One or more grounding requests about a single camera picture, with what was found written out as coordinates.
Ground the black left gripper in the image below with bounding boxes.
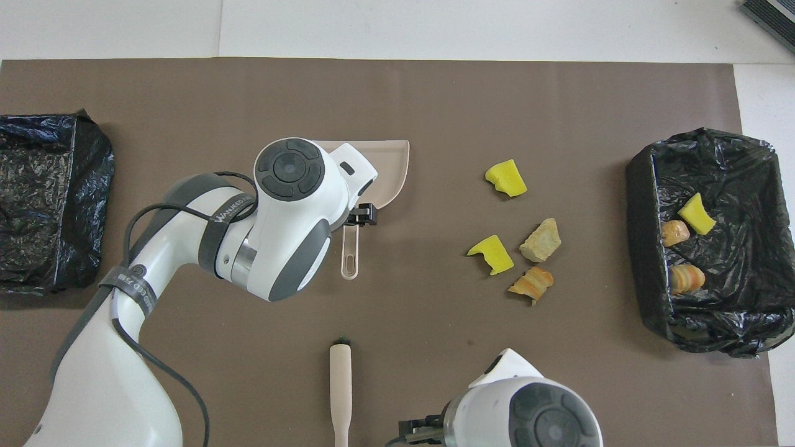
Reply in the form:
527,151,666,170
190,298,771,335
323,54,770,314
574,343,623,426
347,203,378,228

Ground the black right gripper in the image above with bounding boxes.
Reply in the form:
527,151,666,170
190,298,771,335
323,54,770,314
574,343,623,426
397,417,449,445

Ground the beige plastic dustpan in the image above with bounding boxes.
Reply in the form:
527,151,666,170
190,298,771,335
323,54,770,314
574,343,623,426
320,140,411,281

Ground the beige brush with black bristles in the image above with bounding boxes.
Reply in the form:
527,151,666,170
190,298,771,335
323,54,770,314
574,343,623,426
329,336,353,447

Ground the yellow sponge piece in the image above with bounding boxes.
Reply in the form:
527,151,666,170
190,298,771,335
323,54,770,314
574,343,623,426
484,159,528,198
677,192,717,236
466,235,515,276

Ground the pale striped foam chunk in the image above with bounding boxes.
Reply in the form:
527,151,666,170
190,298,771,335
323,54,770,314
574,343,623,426
519,217,562,263
670,264,706,295

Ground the orange striped croissant piece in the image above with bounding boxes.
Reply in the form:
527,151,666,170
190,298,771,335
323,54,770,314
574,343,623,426
507,266,555,306

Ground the brown bread roll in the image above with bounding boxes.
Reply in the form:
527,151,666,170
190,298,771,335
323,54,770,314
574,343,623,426
660,220,691,248

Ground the bin lined with black bag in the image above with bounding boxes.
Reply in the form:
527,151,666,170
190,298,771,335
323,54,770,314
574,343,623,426
0,109,116,295
625,128,795,359

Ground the brown paper table mat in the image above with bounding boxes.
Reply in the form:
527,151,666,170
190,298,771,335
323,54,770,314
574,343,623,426
0,58,778,447

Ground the dark grey ridged device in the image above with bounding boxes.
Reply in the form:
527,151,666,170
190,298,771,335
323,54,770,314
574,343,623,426
740,0,795,54

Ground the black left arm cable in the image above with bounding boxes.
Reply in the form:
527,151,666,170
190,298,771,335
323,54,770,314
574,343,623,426
50,171,258,447

